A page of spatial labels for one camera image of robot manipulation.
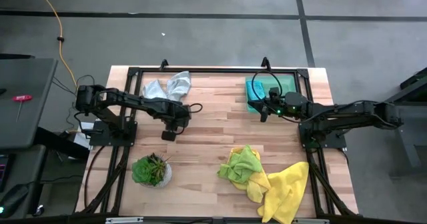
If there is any black keyboard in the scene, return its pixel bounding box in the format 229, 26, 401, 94
0, 154, 9, 192

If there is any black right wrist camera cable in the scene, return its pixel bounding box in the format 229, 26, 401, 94
250, 69, 284, 101

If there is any teal microfiber towel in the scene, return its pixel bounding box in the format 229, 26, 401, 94
246, 80, 267, 102

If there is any grey metal table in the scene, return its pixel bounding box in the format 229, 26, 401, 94
368, 67, 427, 179

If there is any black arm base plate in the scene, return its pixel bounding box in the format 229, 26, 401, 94
298, 122, 348, 149
89, 120, 138, 147

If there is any yellow microfiber towel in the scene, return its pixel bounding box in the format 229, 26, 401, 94
256, 161, 310, 224
228, 146, 272, 204

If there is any white power adapter box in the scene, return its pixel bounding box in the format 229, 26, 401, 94
73, 122, 96, 150

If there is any black computer mouse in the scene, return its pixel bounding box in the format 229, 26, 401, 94
0, 183, 30, 218

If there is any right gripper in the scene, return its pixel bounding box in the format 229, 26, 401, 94
247, 87, 290, 123

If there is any lime green microfiber towel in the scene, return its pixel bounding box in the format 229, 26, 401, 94
218, 145, 264, 186

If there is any black aluminium table frame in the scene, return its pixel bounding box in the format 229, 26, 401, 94
75, 65, 360, 218

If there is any red handled hex key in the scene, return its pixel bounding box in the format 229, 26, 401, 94
12, 95, 33, 122

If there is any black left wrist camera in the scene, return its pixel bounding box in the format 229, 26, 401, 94
161, 130, 177, 142

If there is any black desk surface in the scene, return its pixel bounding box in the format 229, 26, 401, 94
0, 143, 47, 218

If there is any dark grey desk top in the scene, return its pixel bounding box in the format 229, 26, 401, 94
0, 57, 58, 151

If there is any potted green succulent plant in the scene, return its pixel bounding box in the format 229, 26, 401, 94
131, 152, 173, 188

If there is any yellow extension cable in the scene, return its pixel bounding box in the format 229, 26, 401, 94
32, 0, 79, 88

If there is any grey microfiber towel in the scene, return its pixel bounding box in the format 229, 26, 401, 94
141, 71, 193, 102

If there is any black left wrist camera cable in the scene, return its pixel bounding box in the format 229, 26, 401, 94
179, 103, 203, 135

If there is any translucent green plastic tray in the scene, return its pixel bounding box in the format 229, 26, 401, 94
245, 75, 300, 114

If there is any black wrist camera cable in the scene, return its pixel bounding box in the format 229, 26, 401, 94
250, 69, 284, 101
179, 103, 203, 135

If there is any thin black floor cable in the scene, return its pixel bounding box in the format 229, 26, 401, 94
51, 74, 97, 131

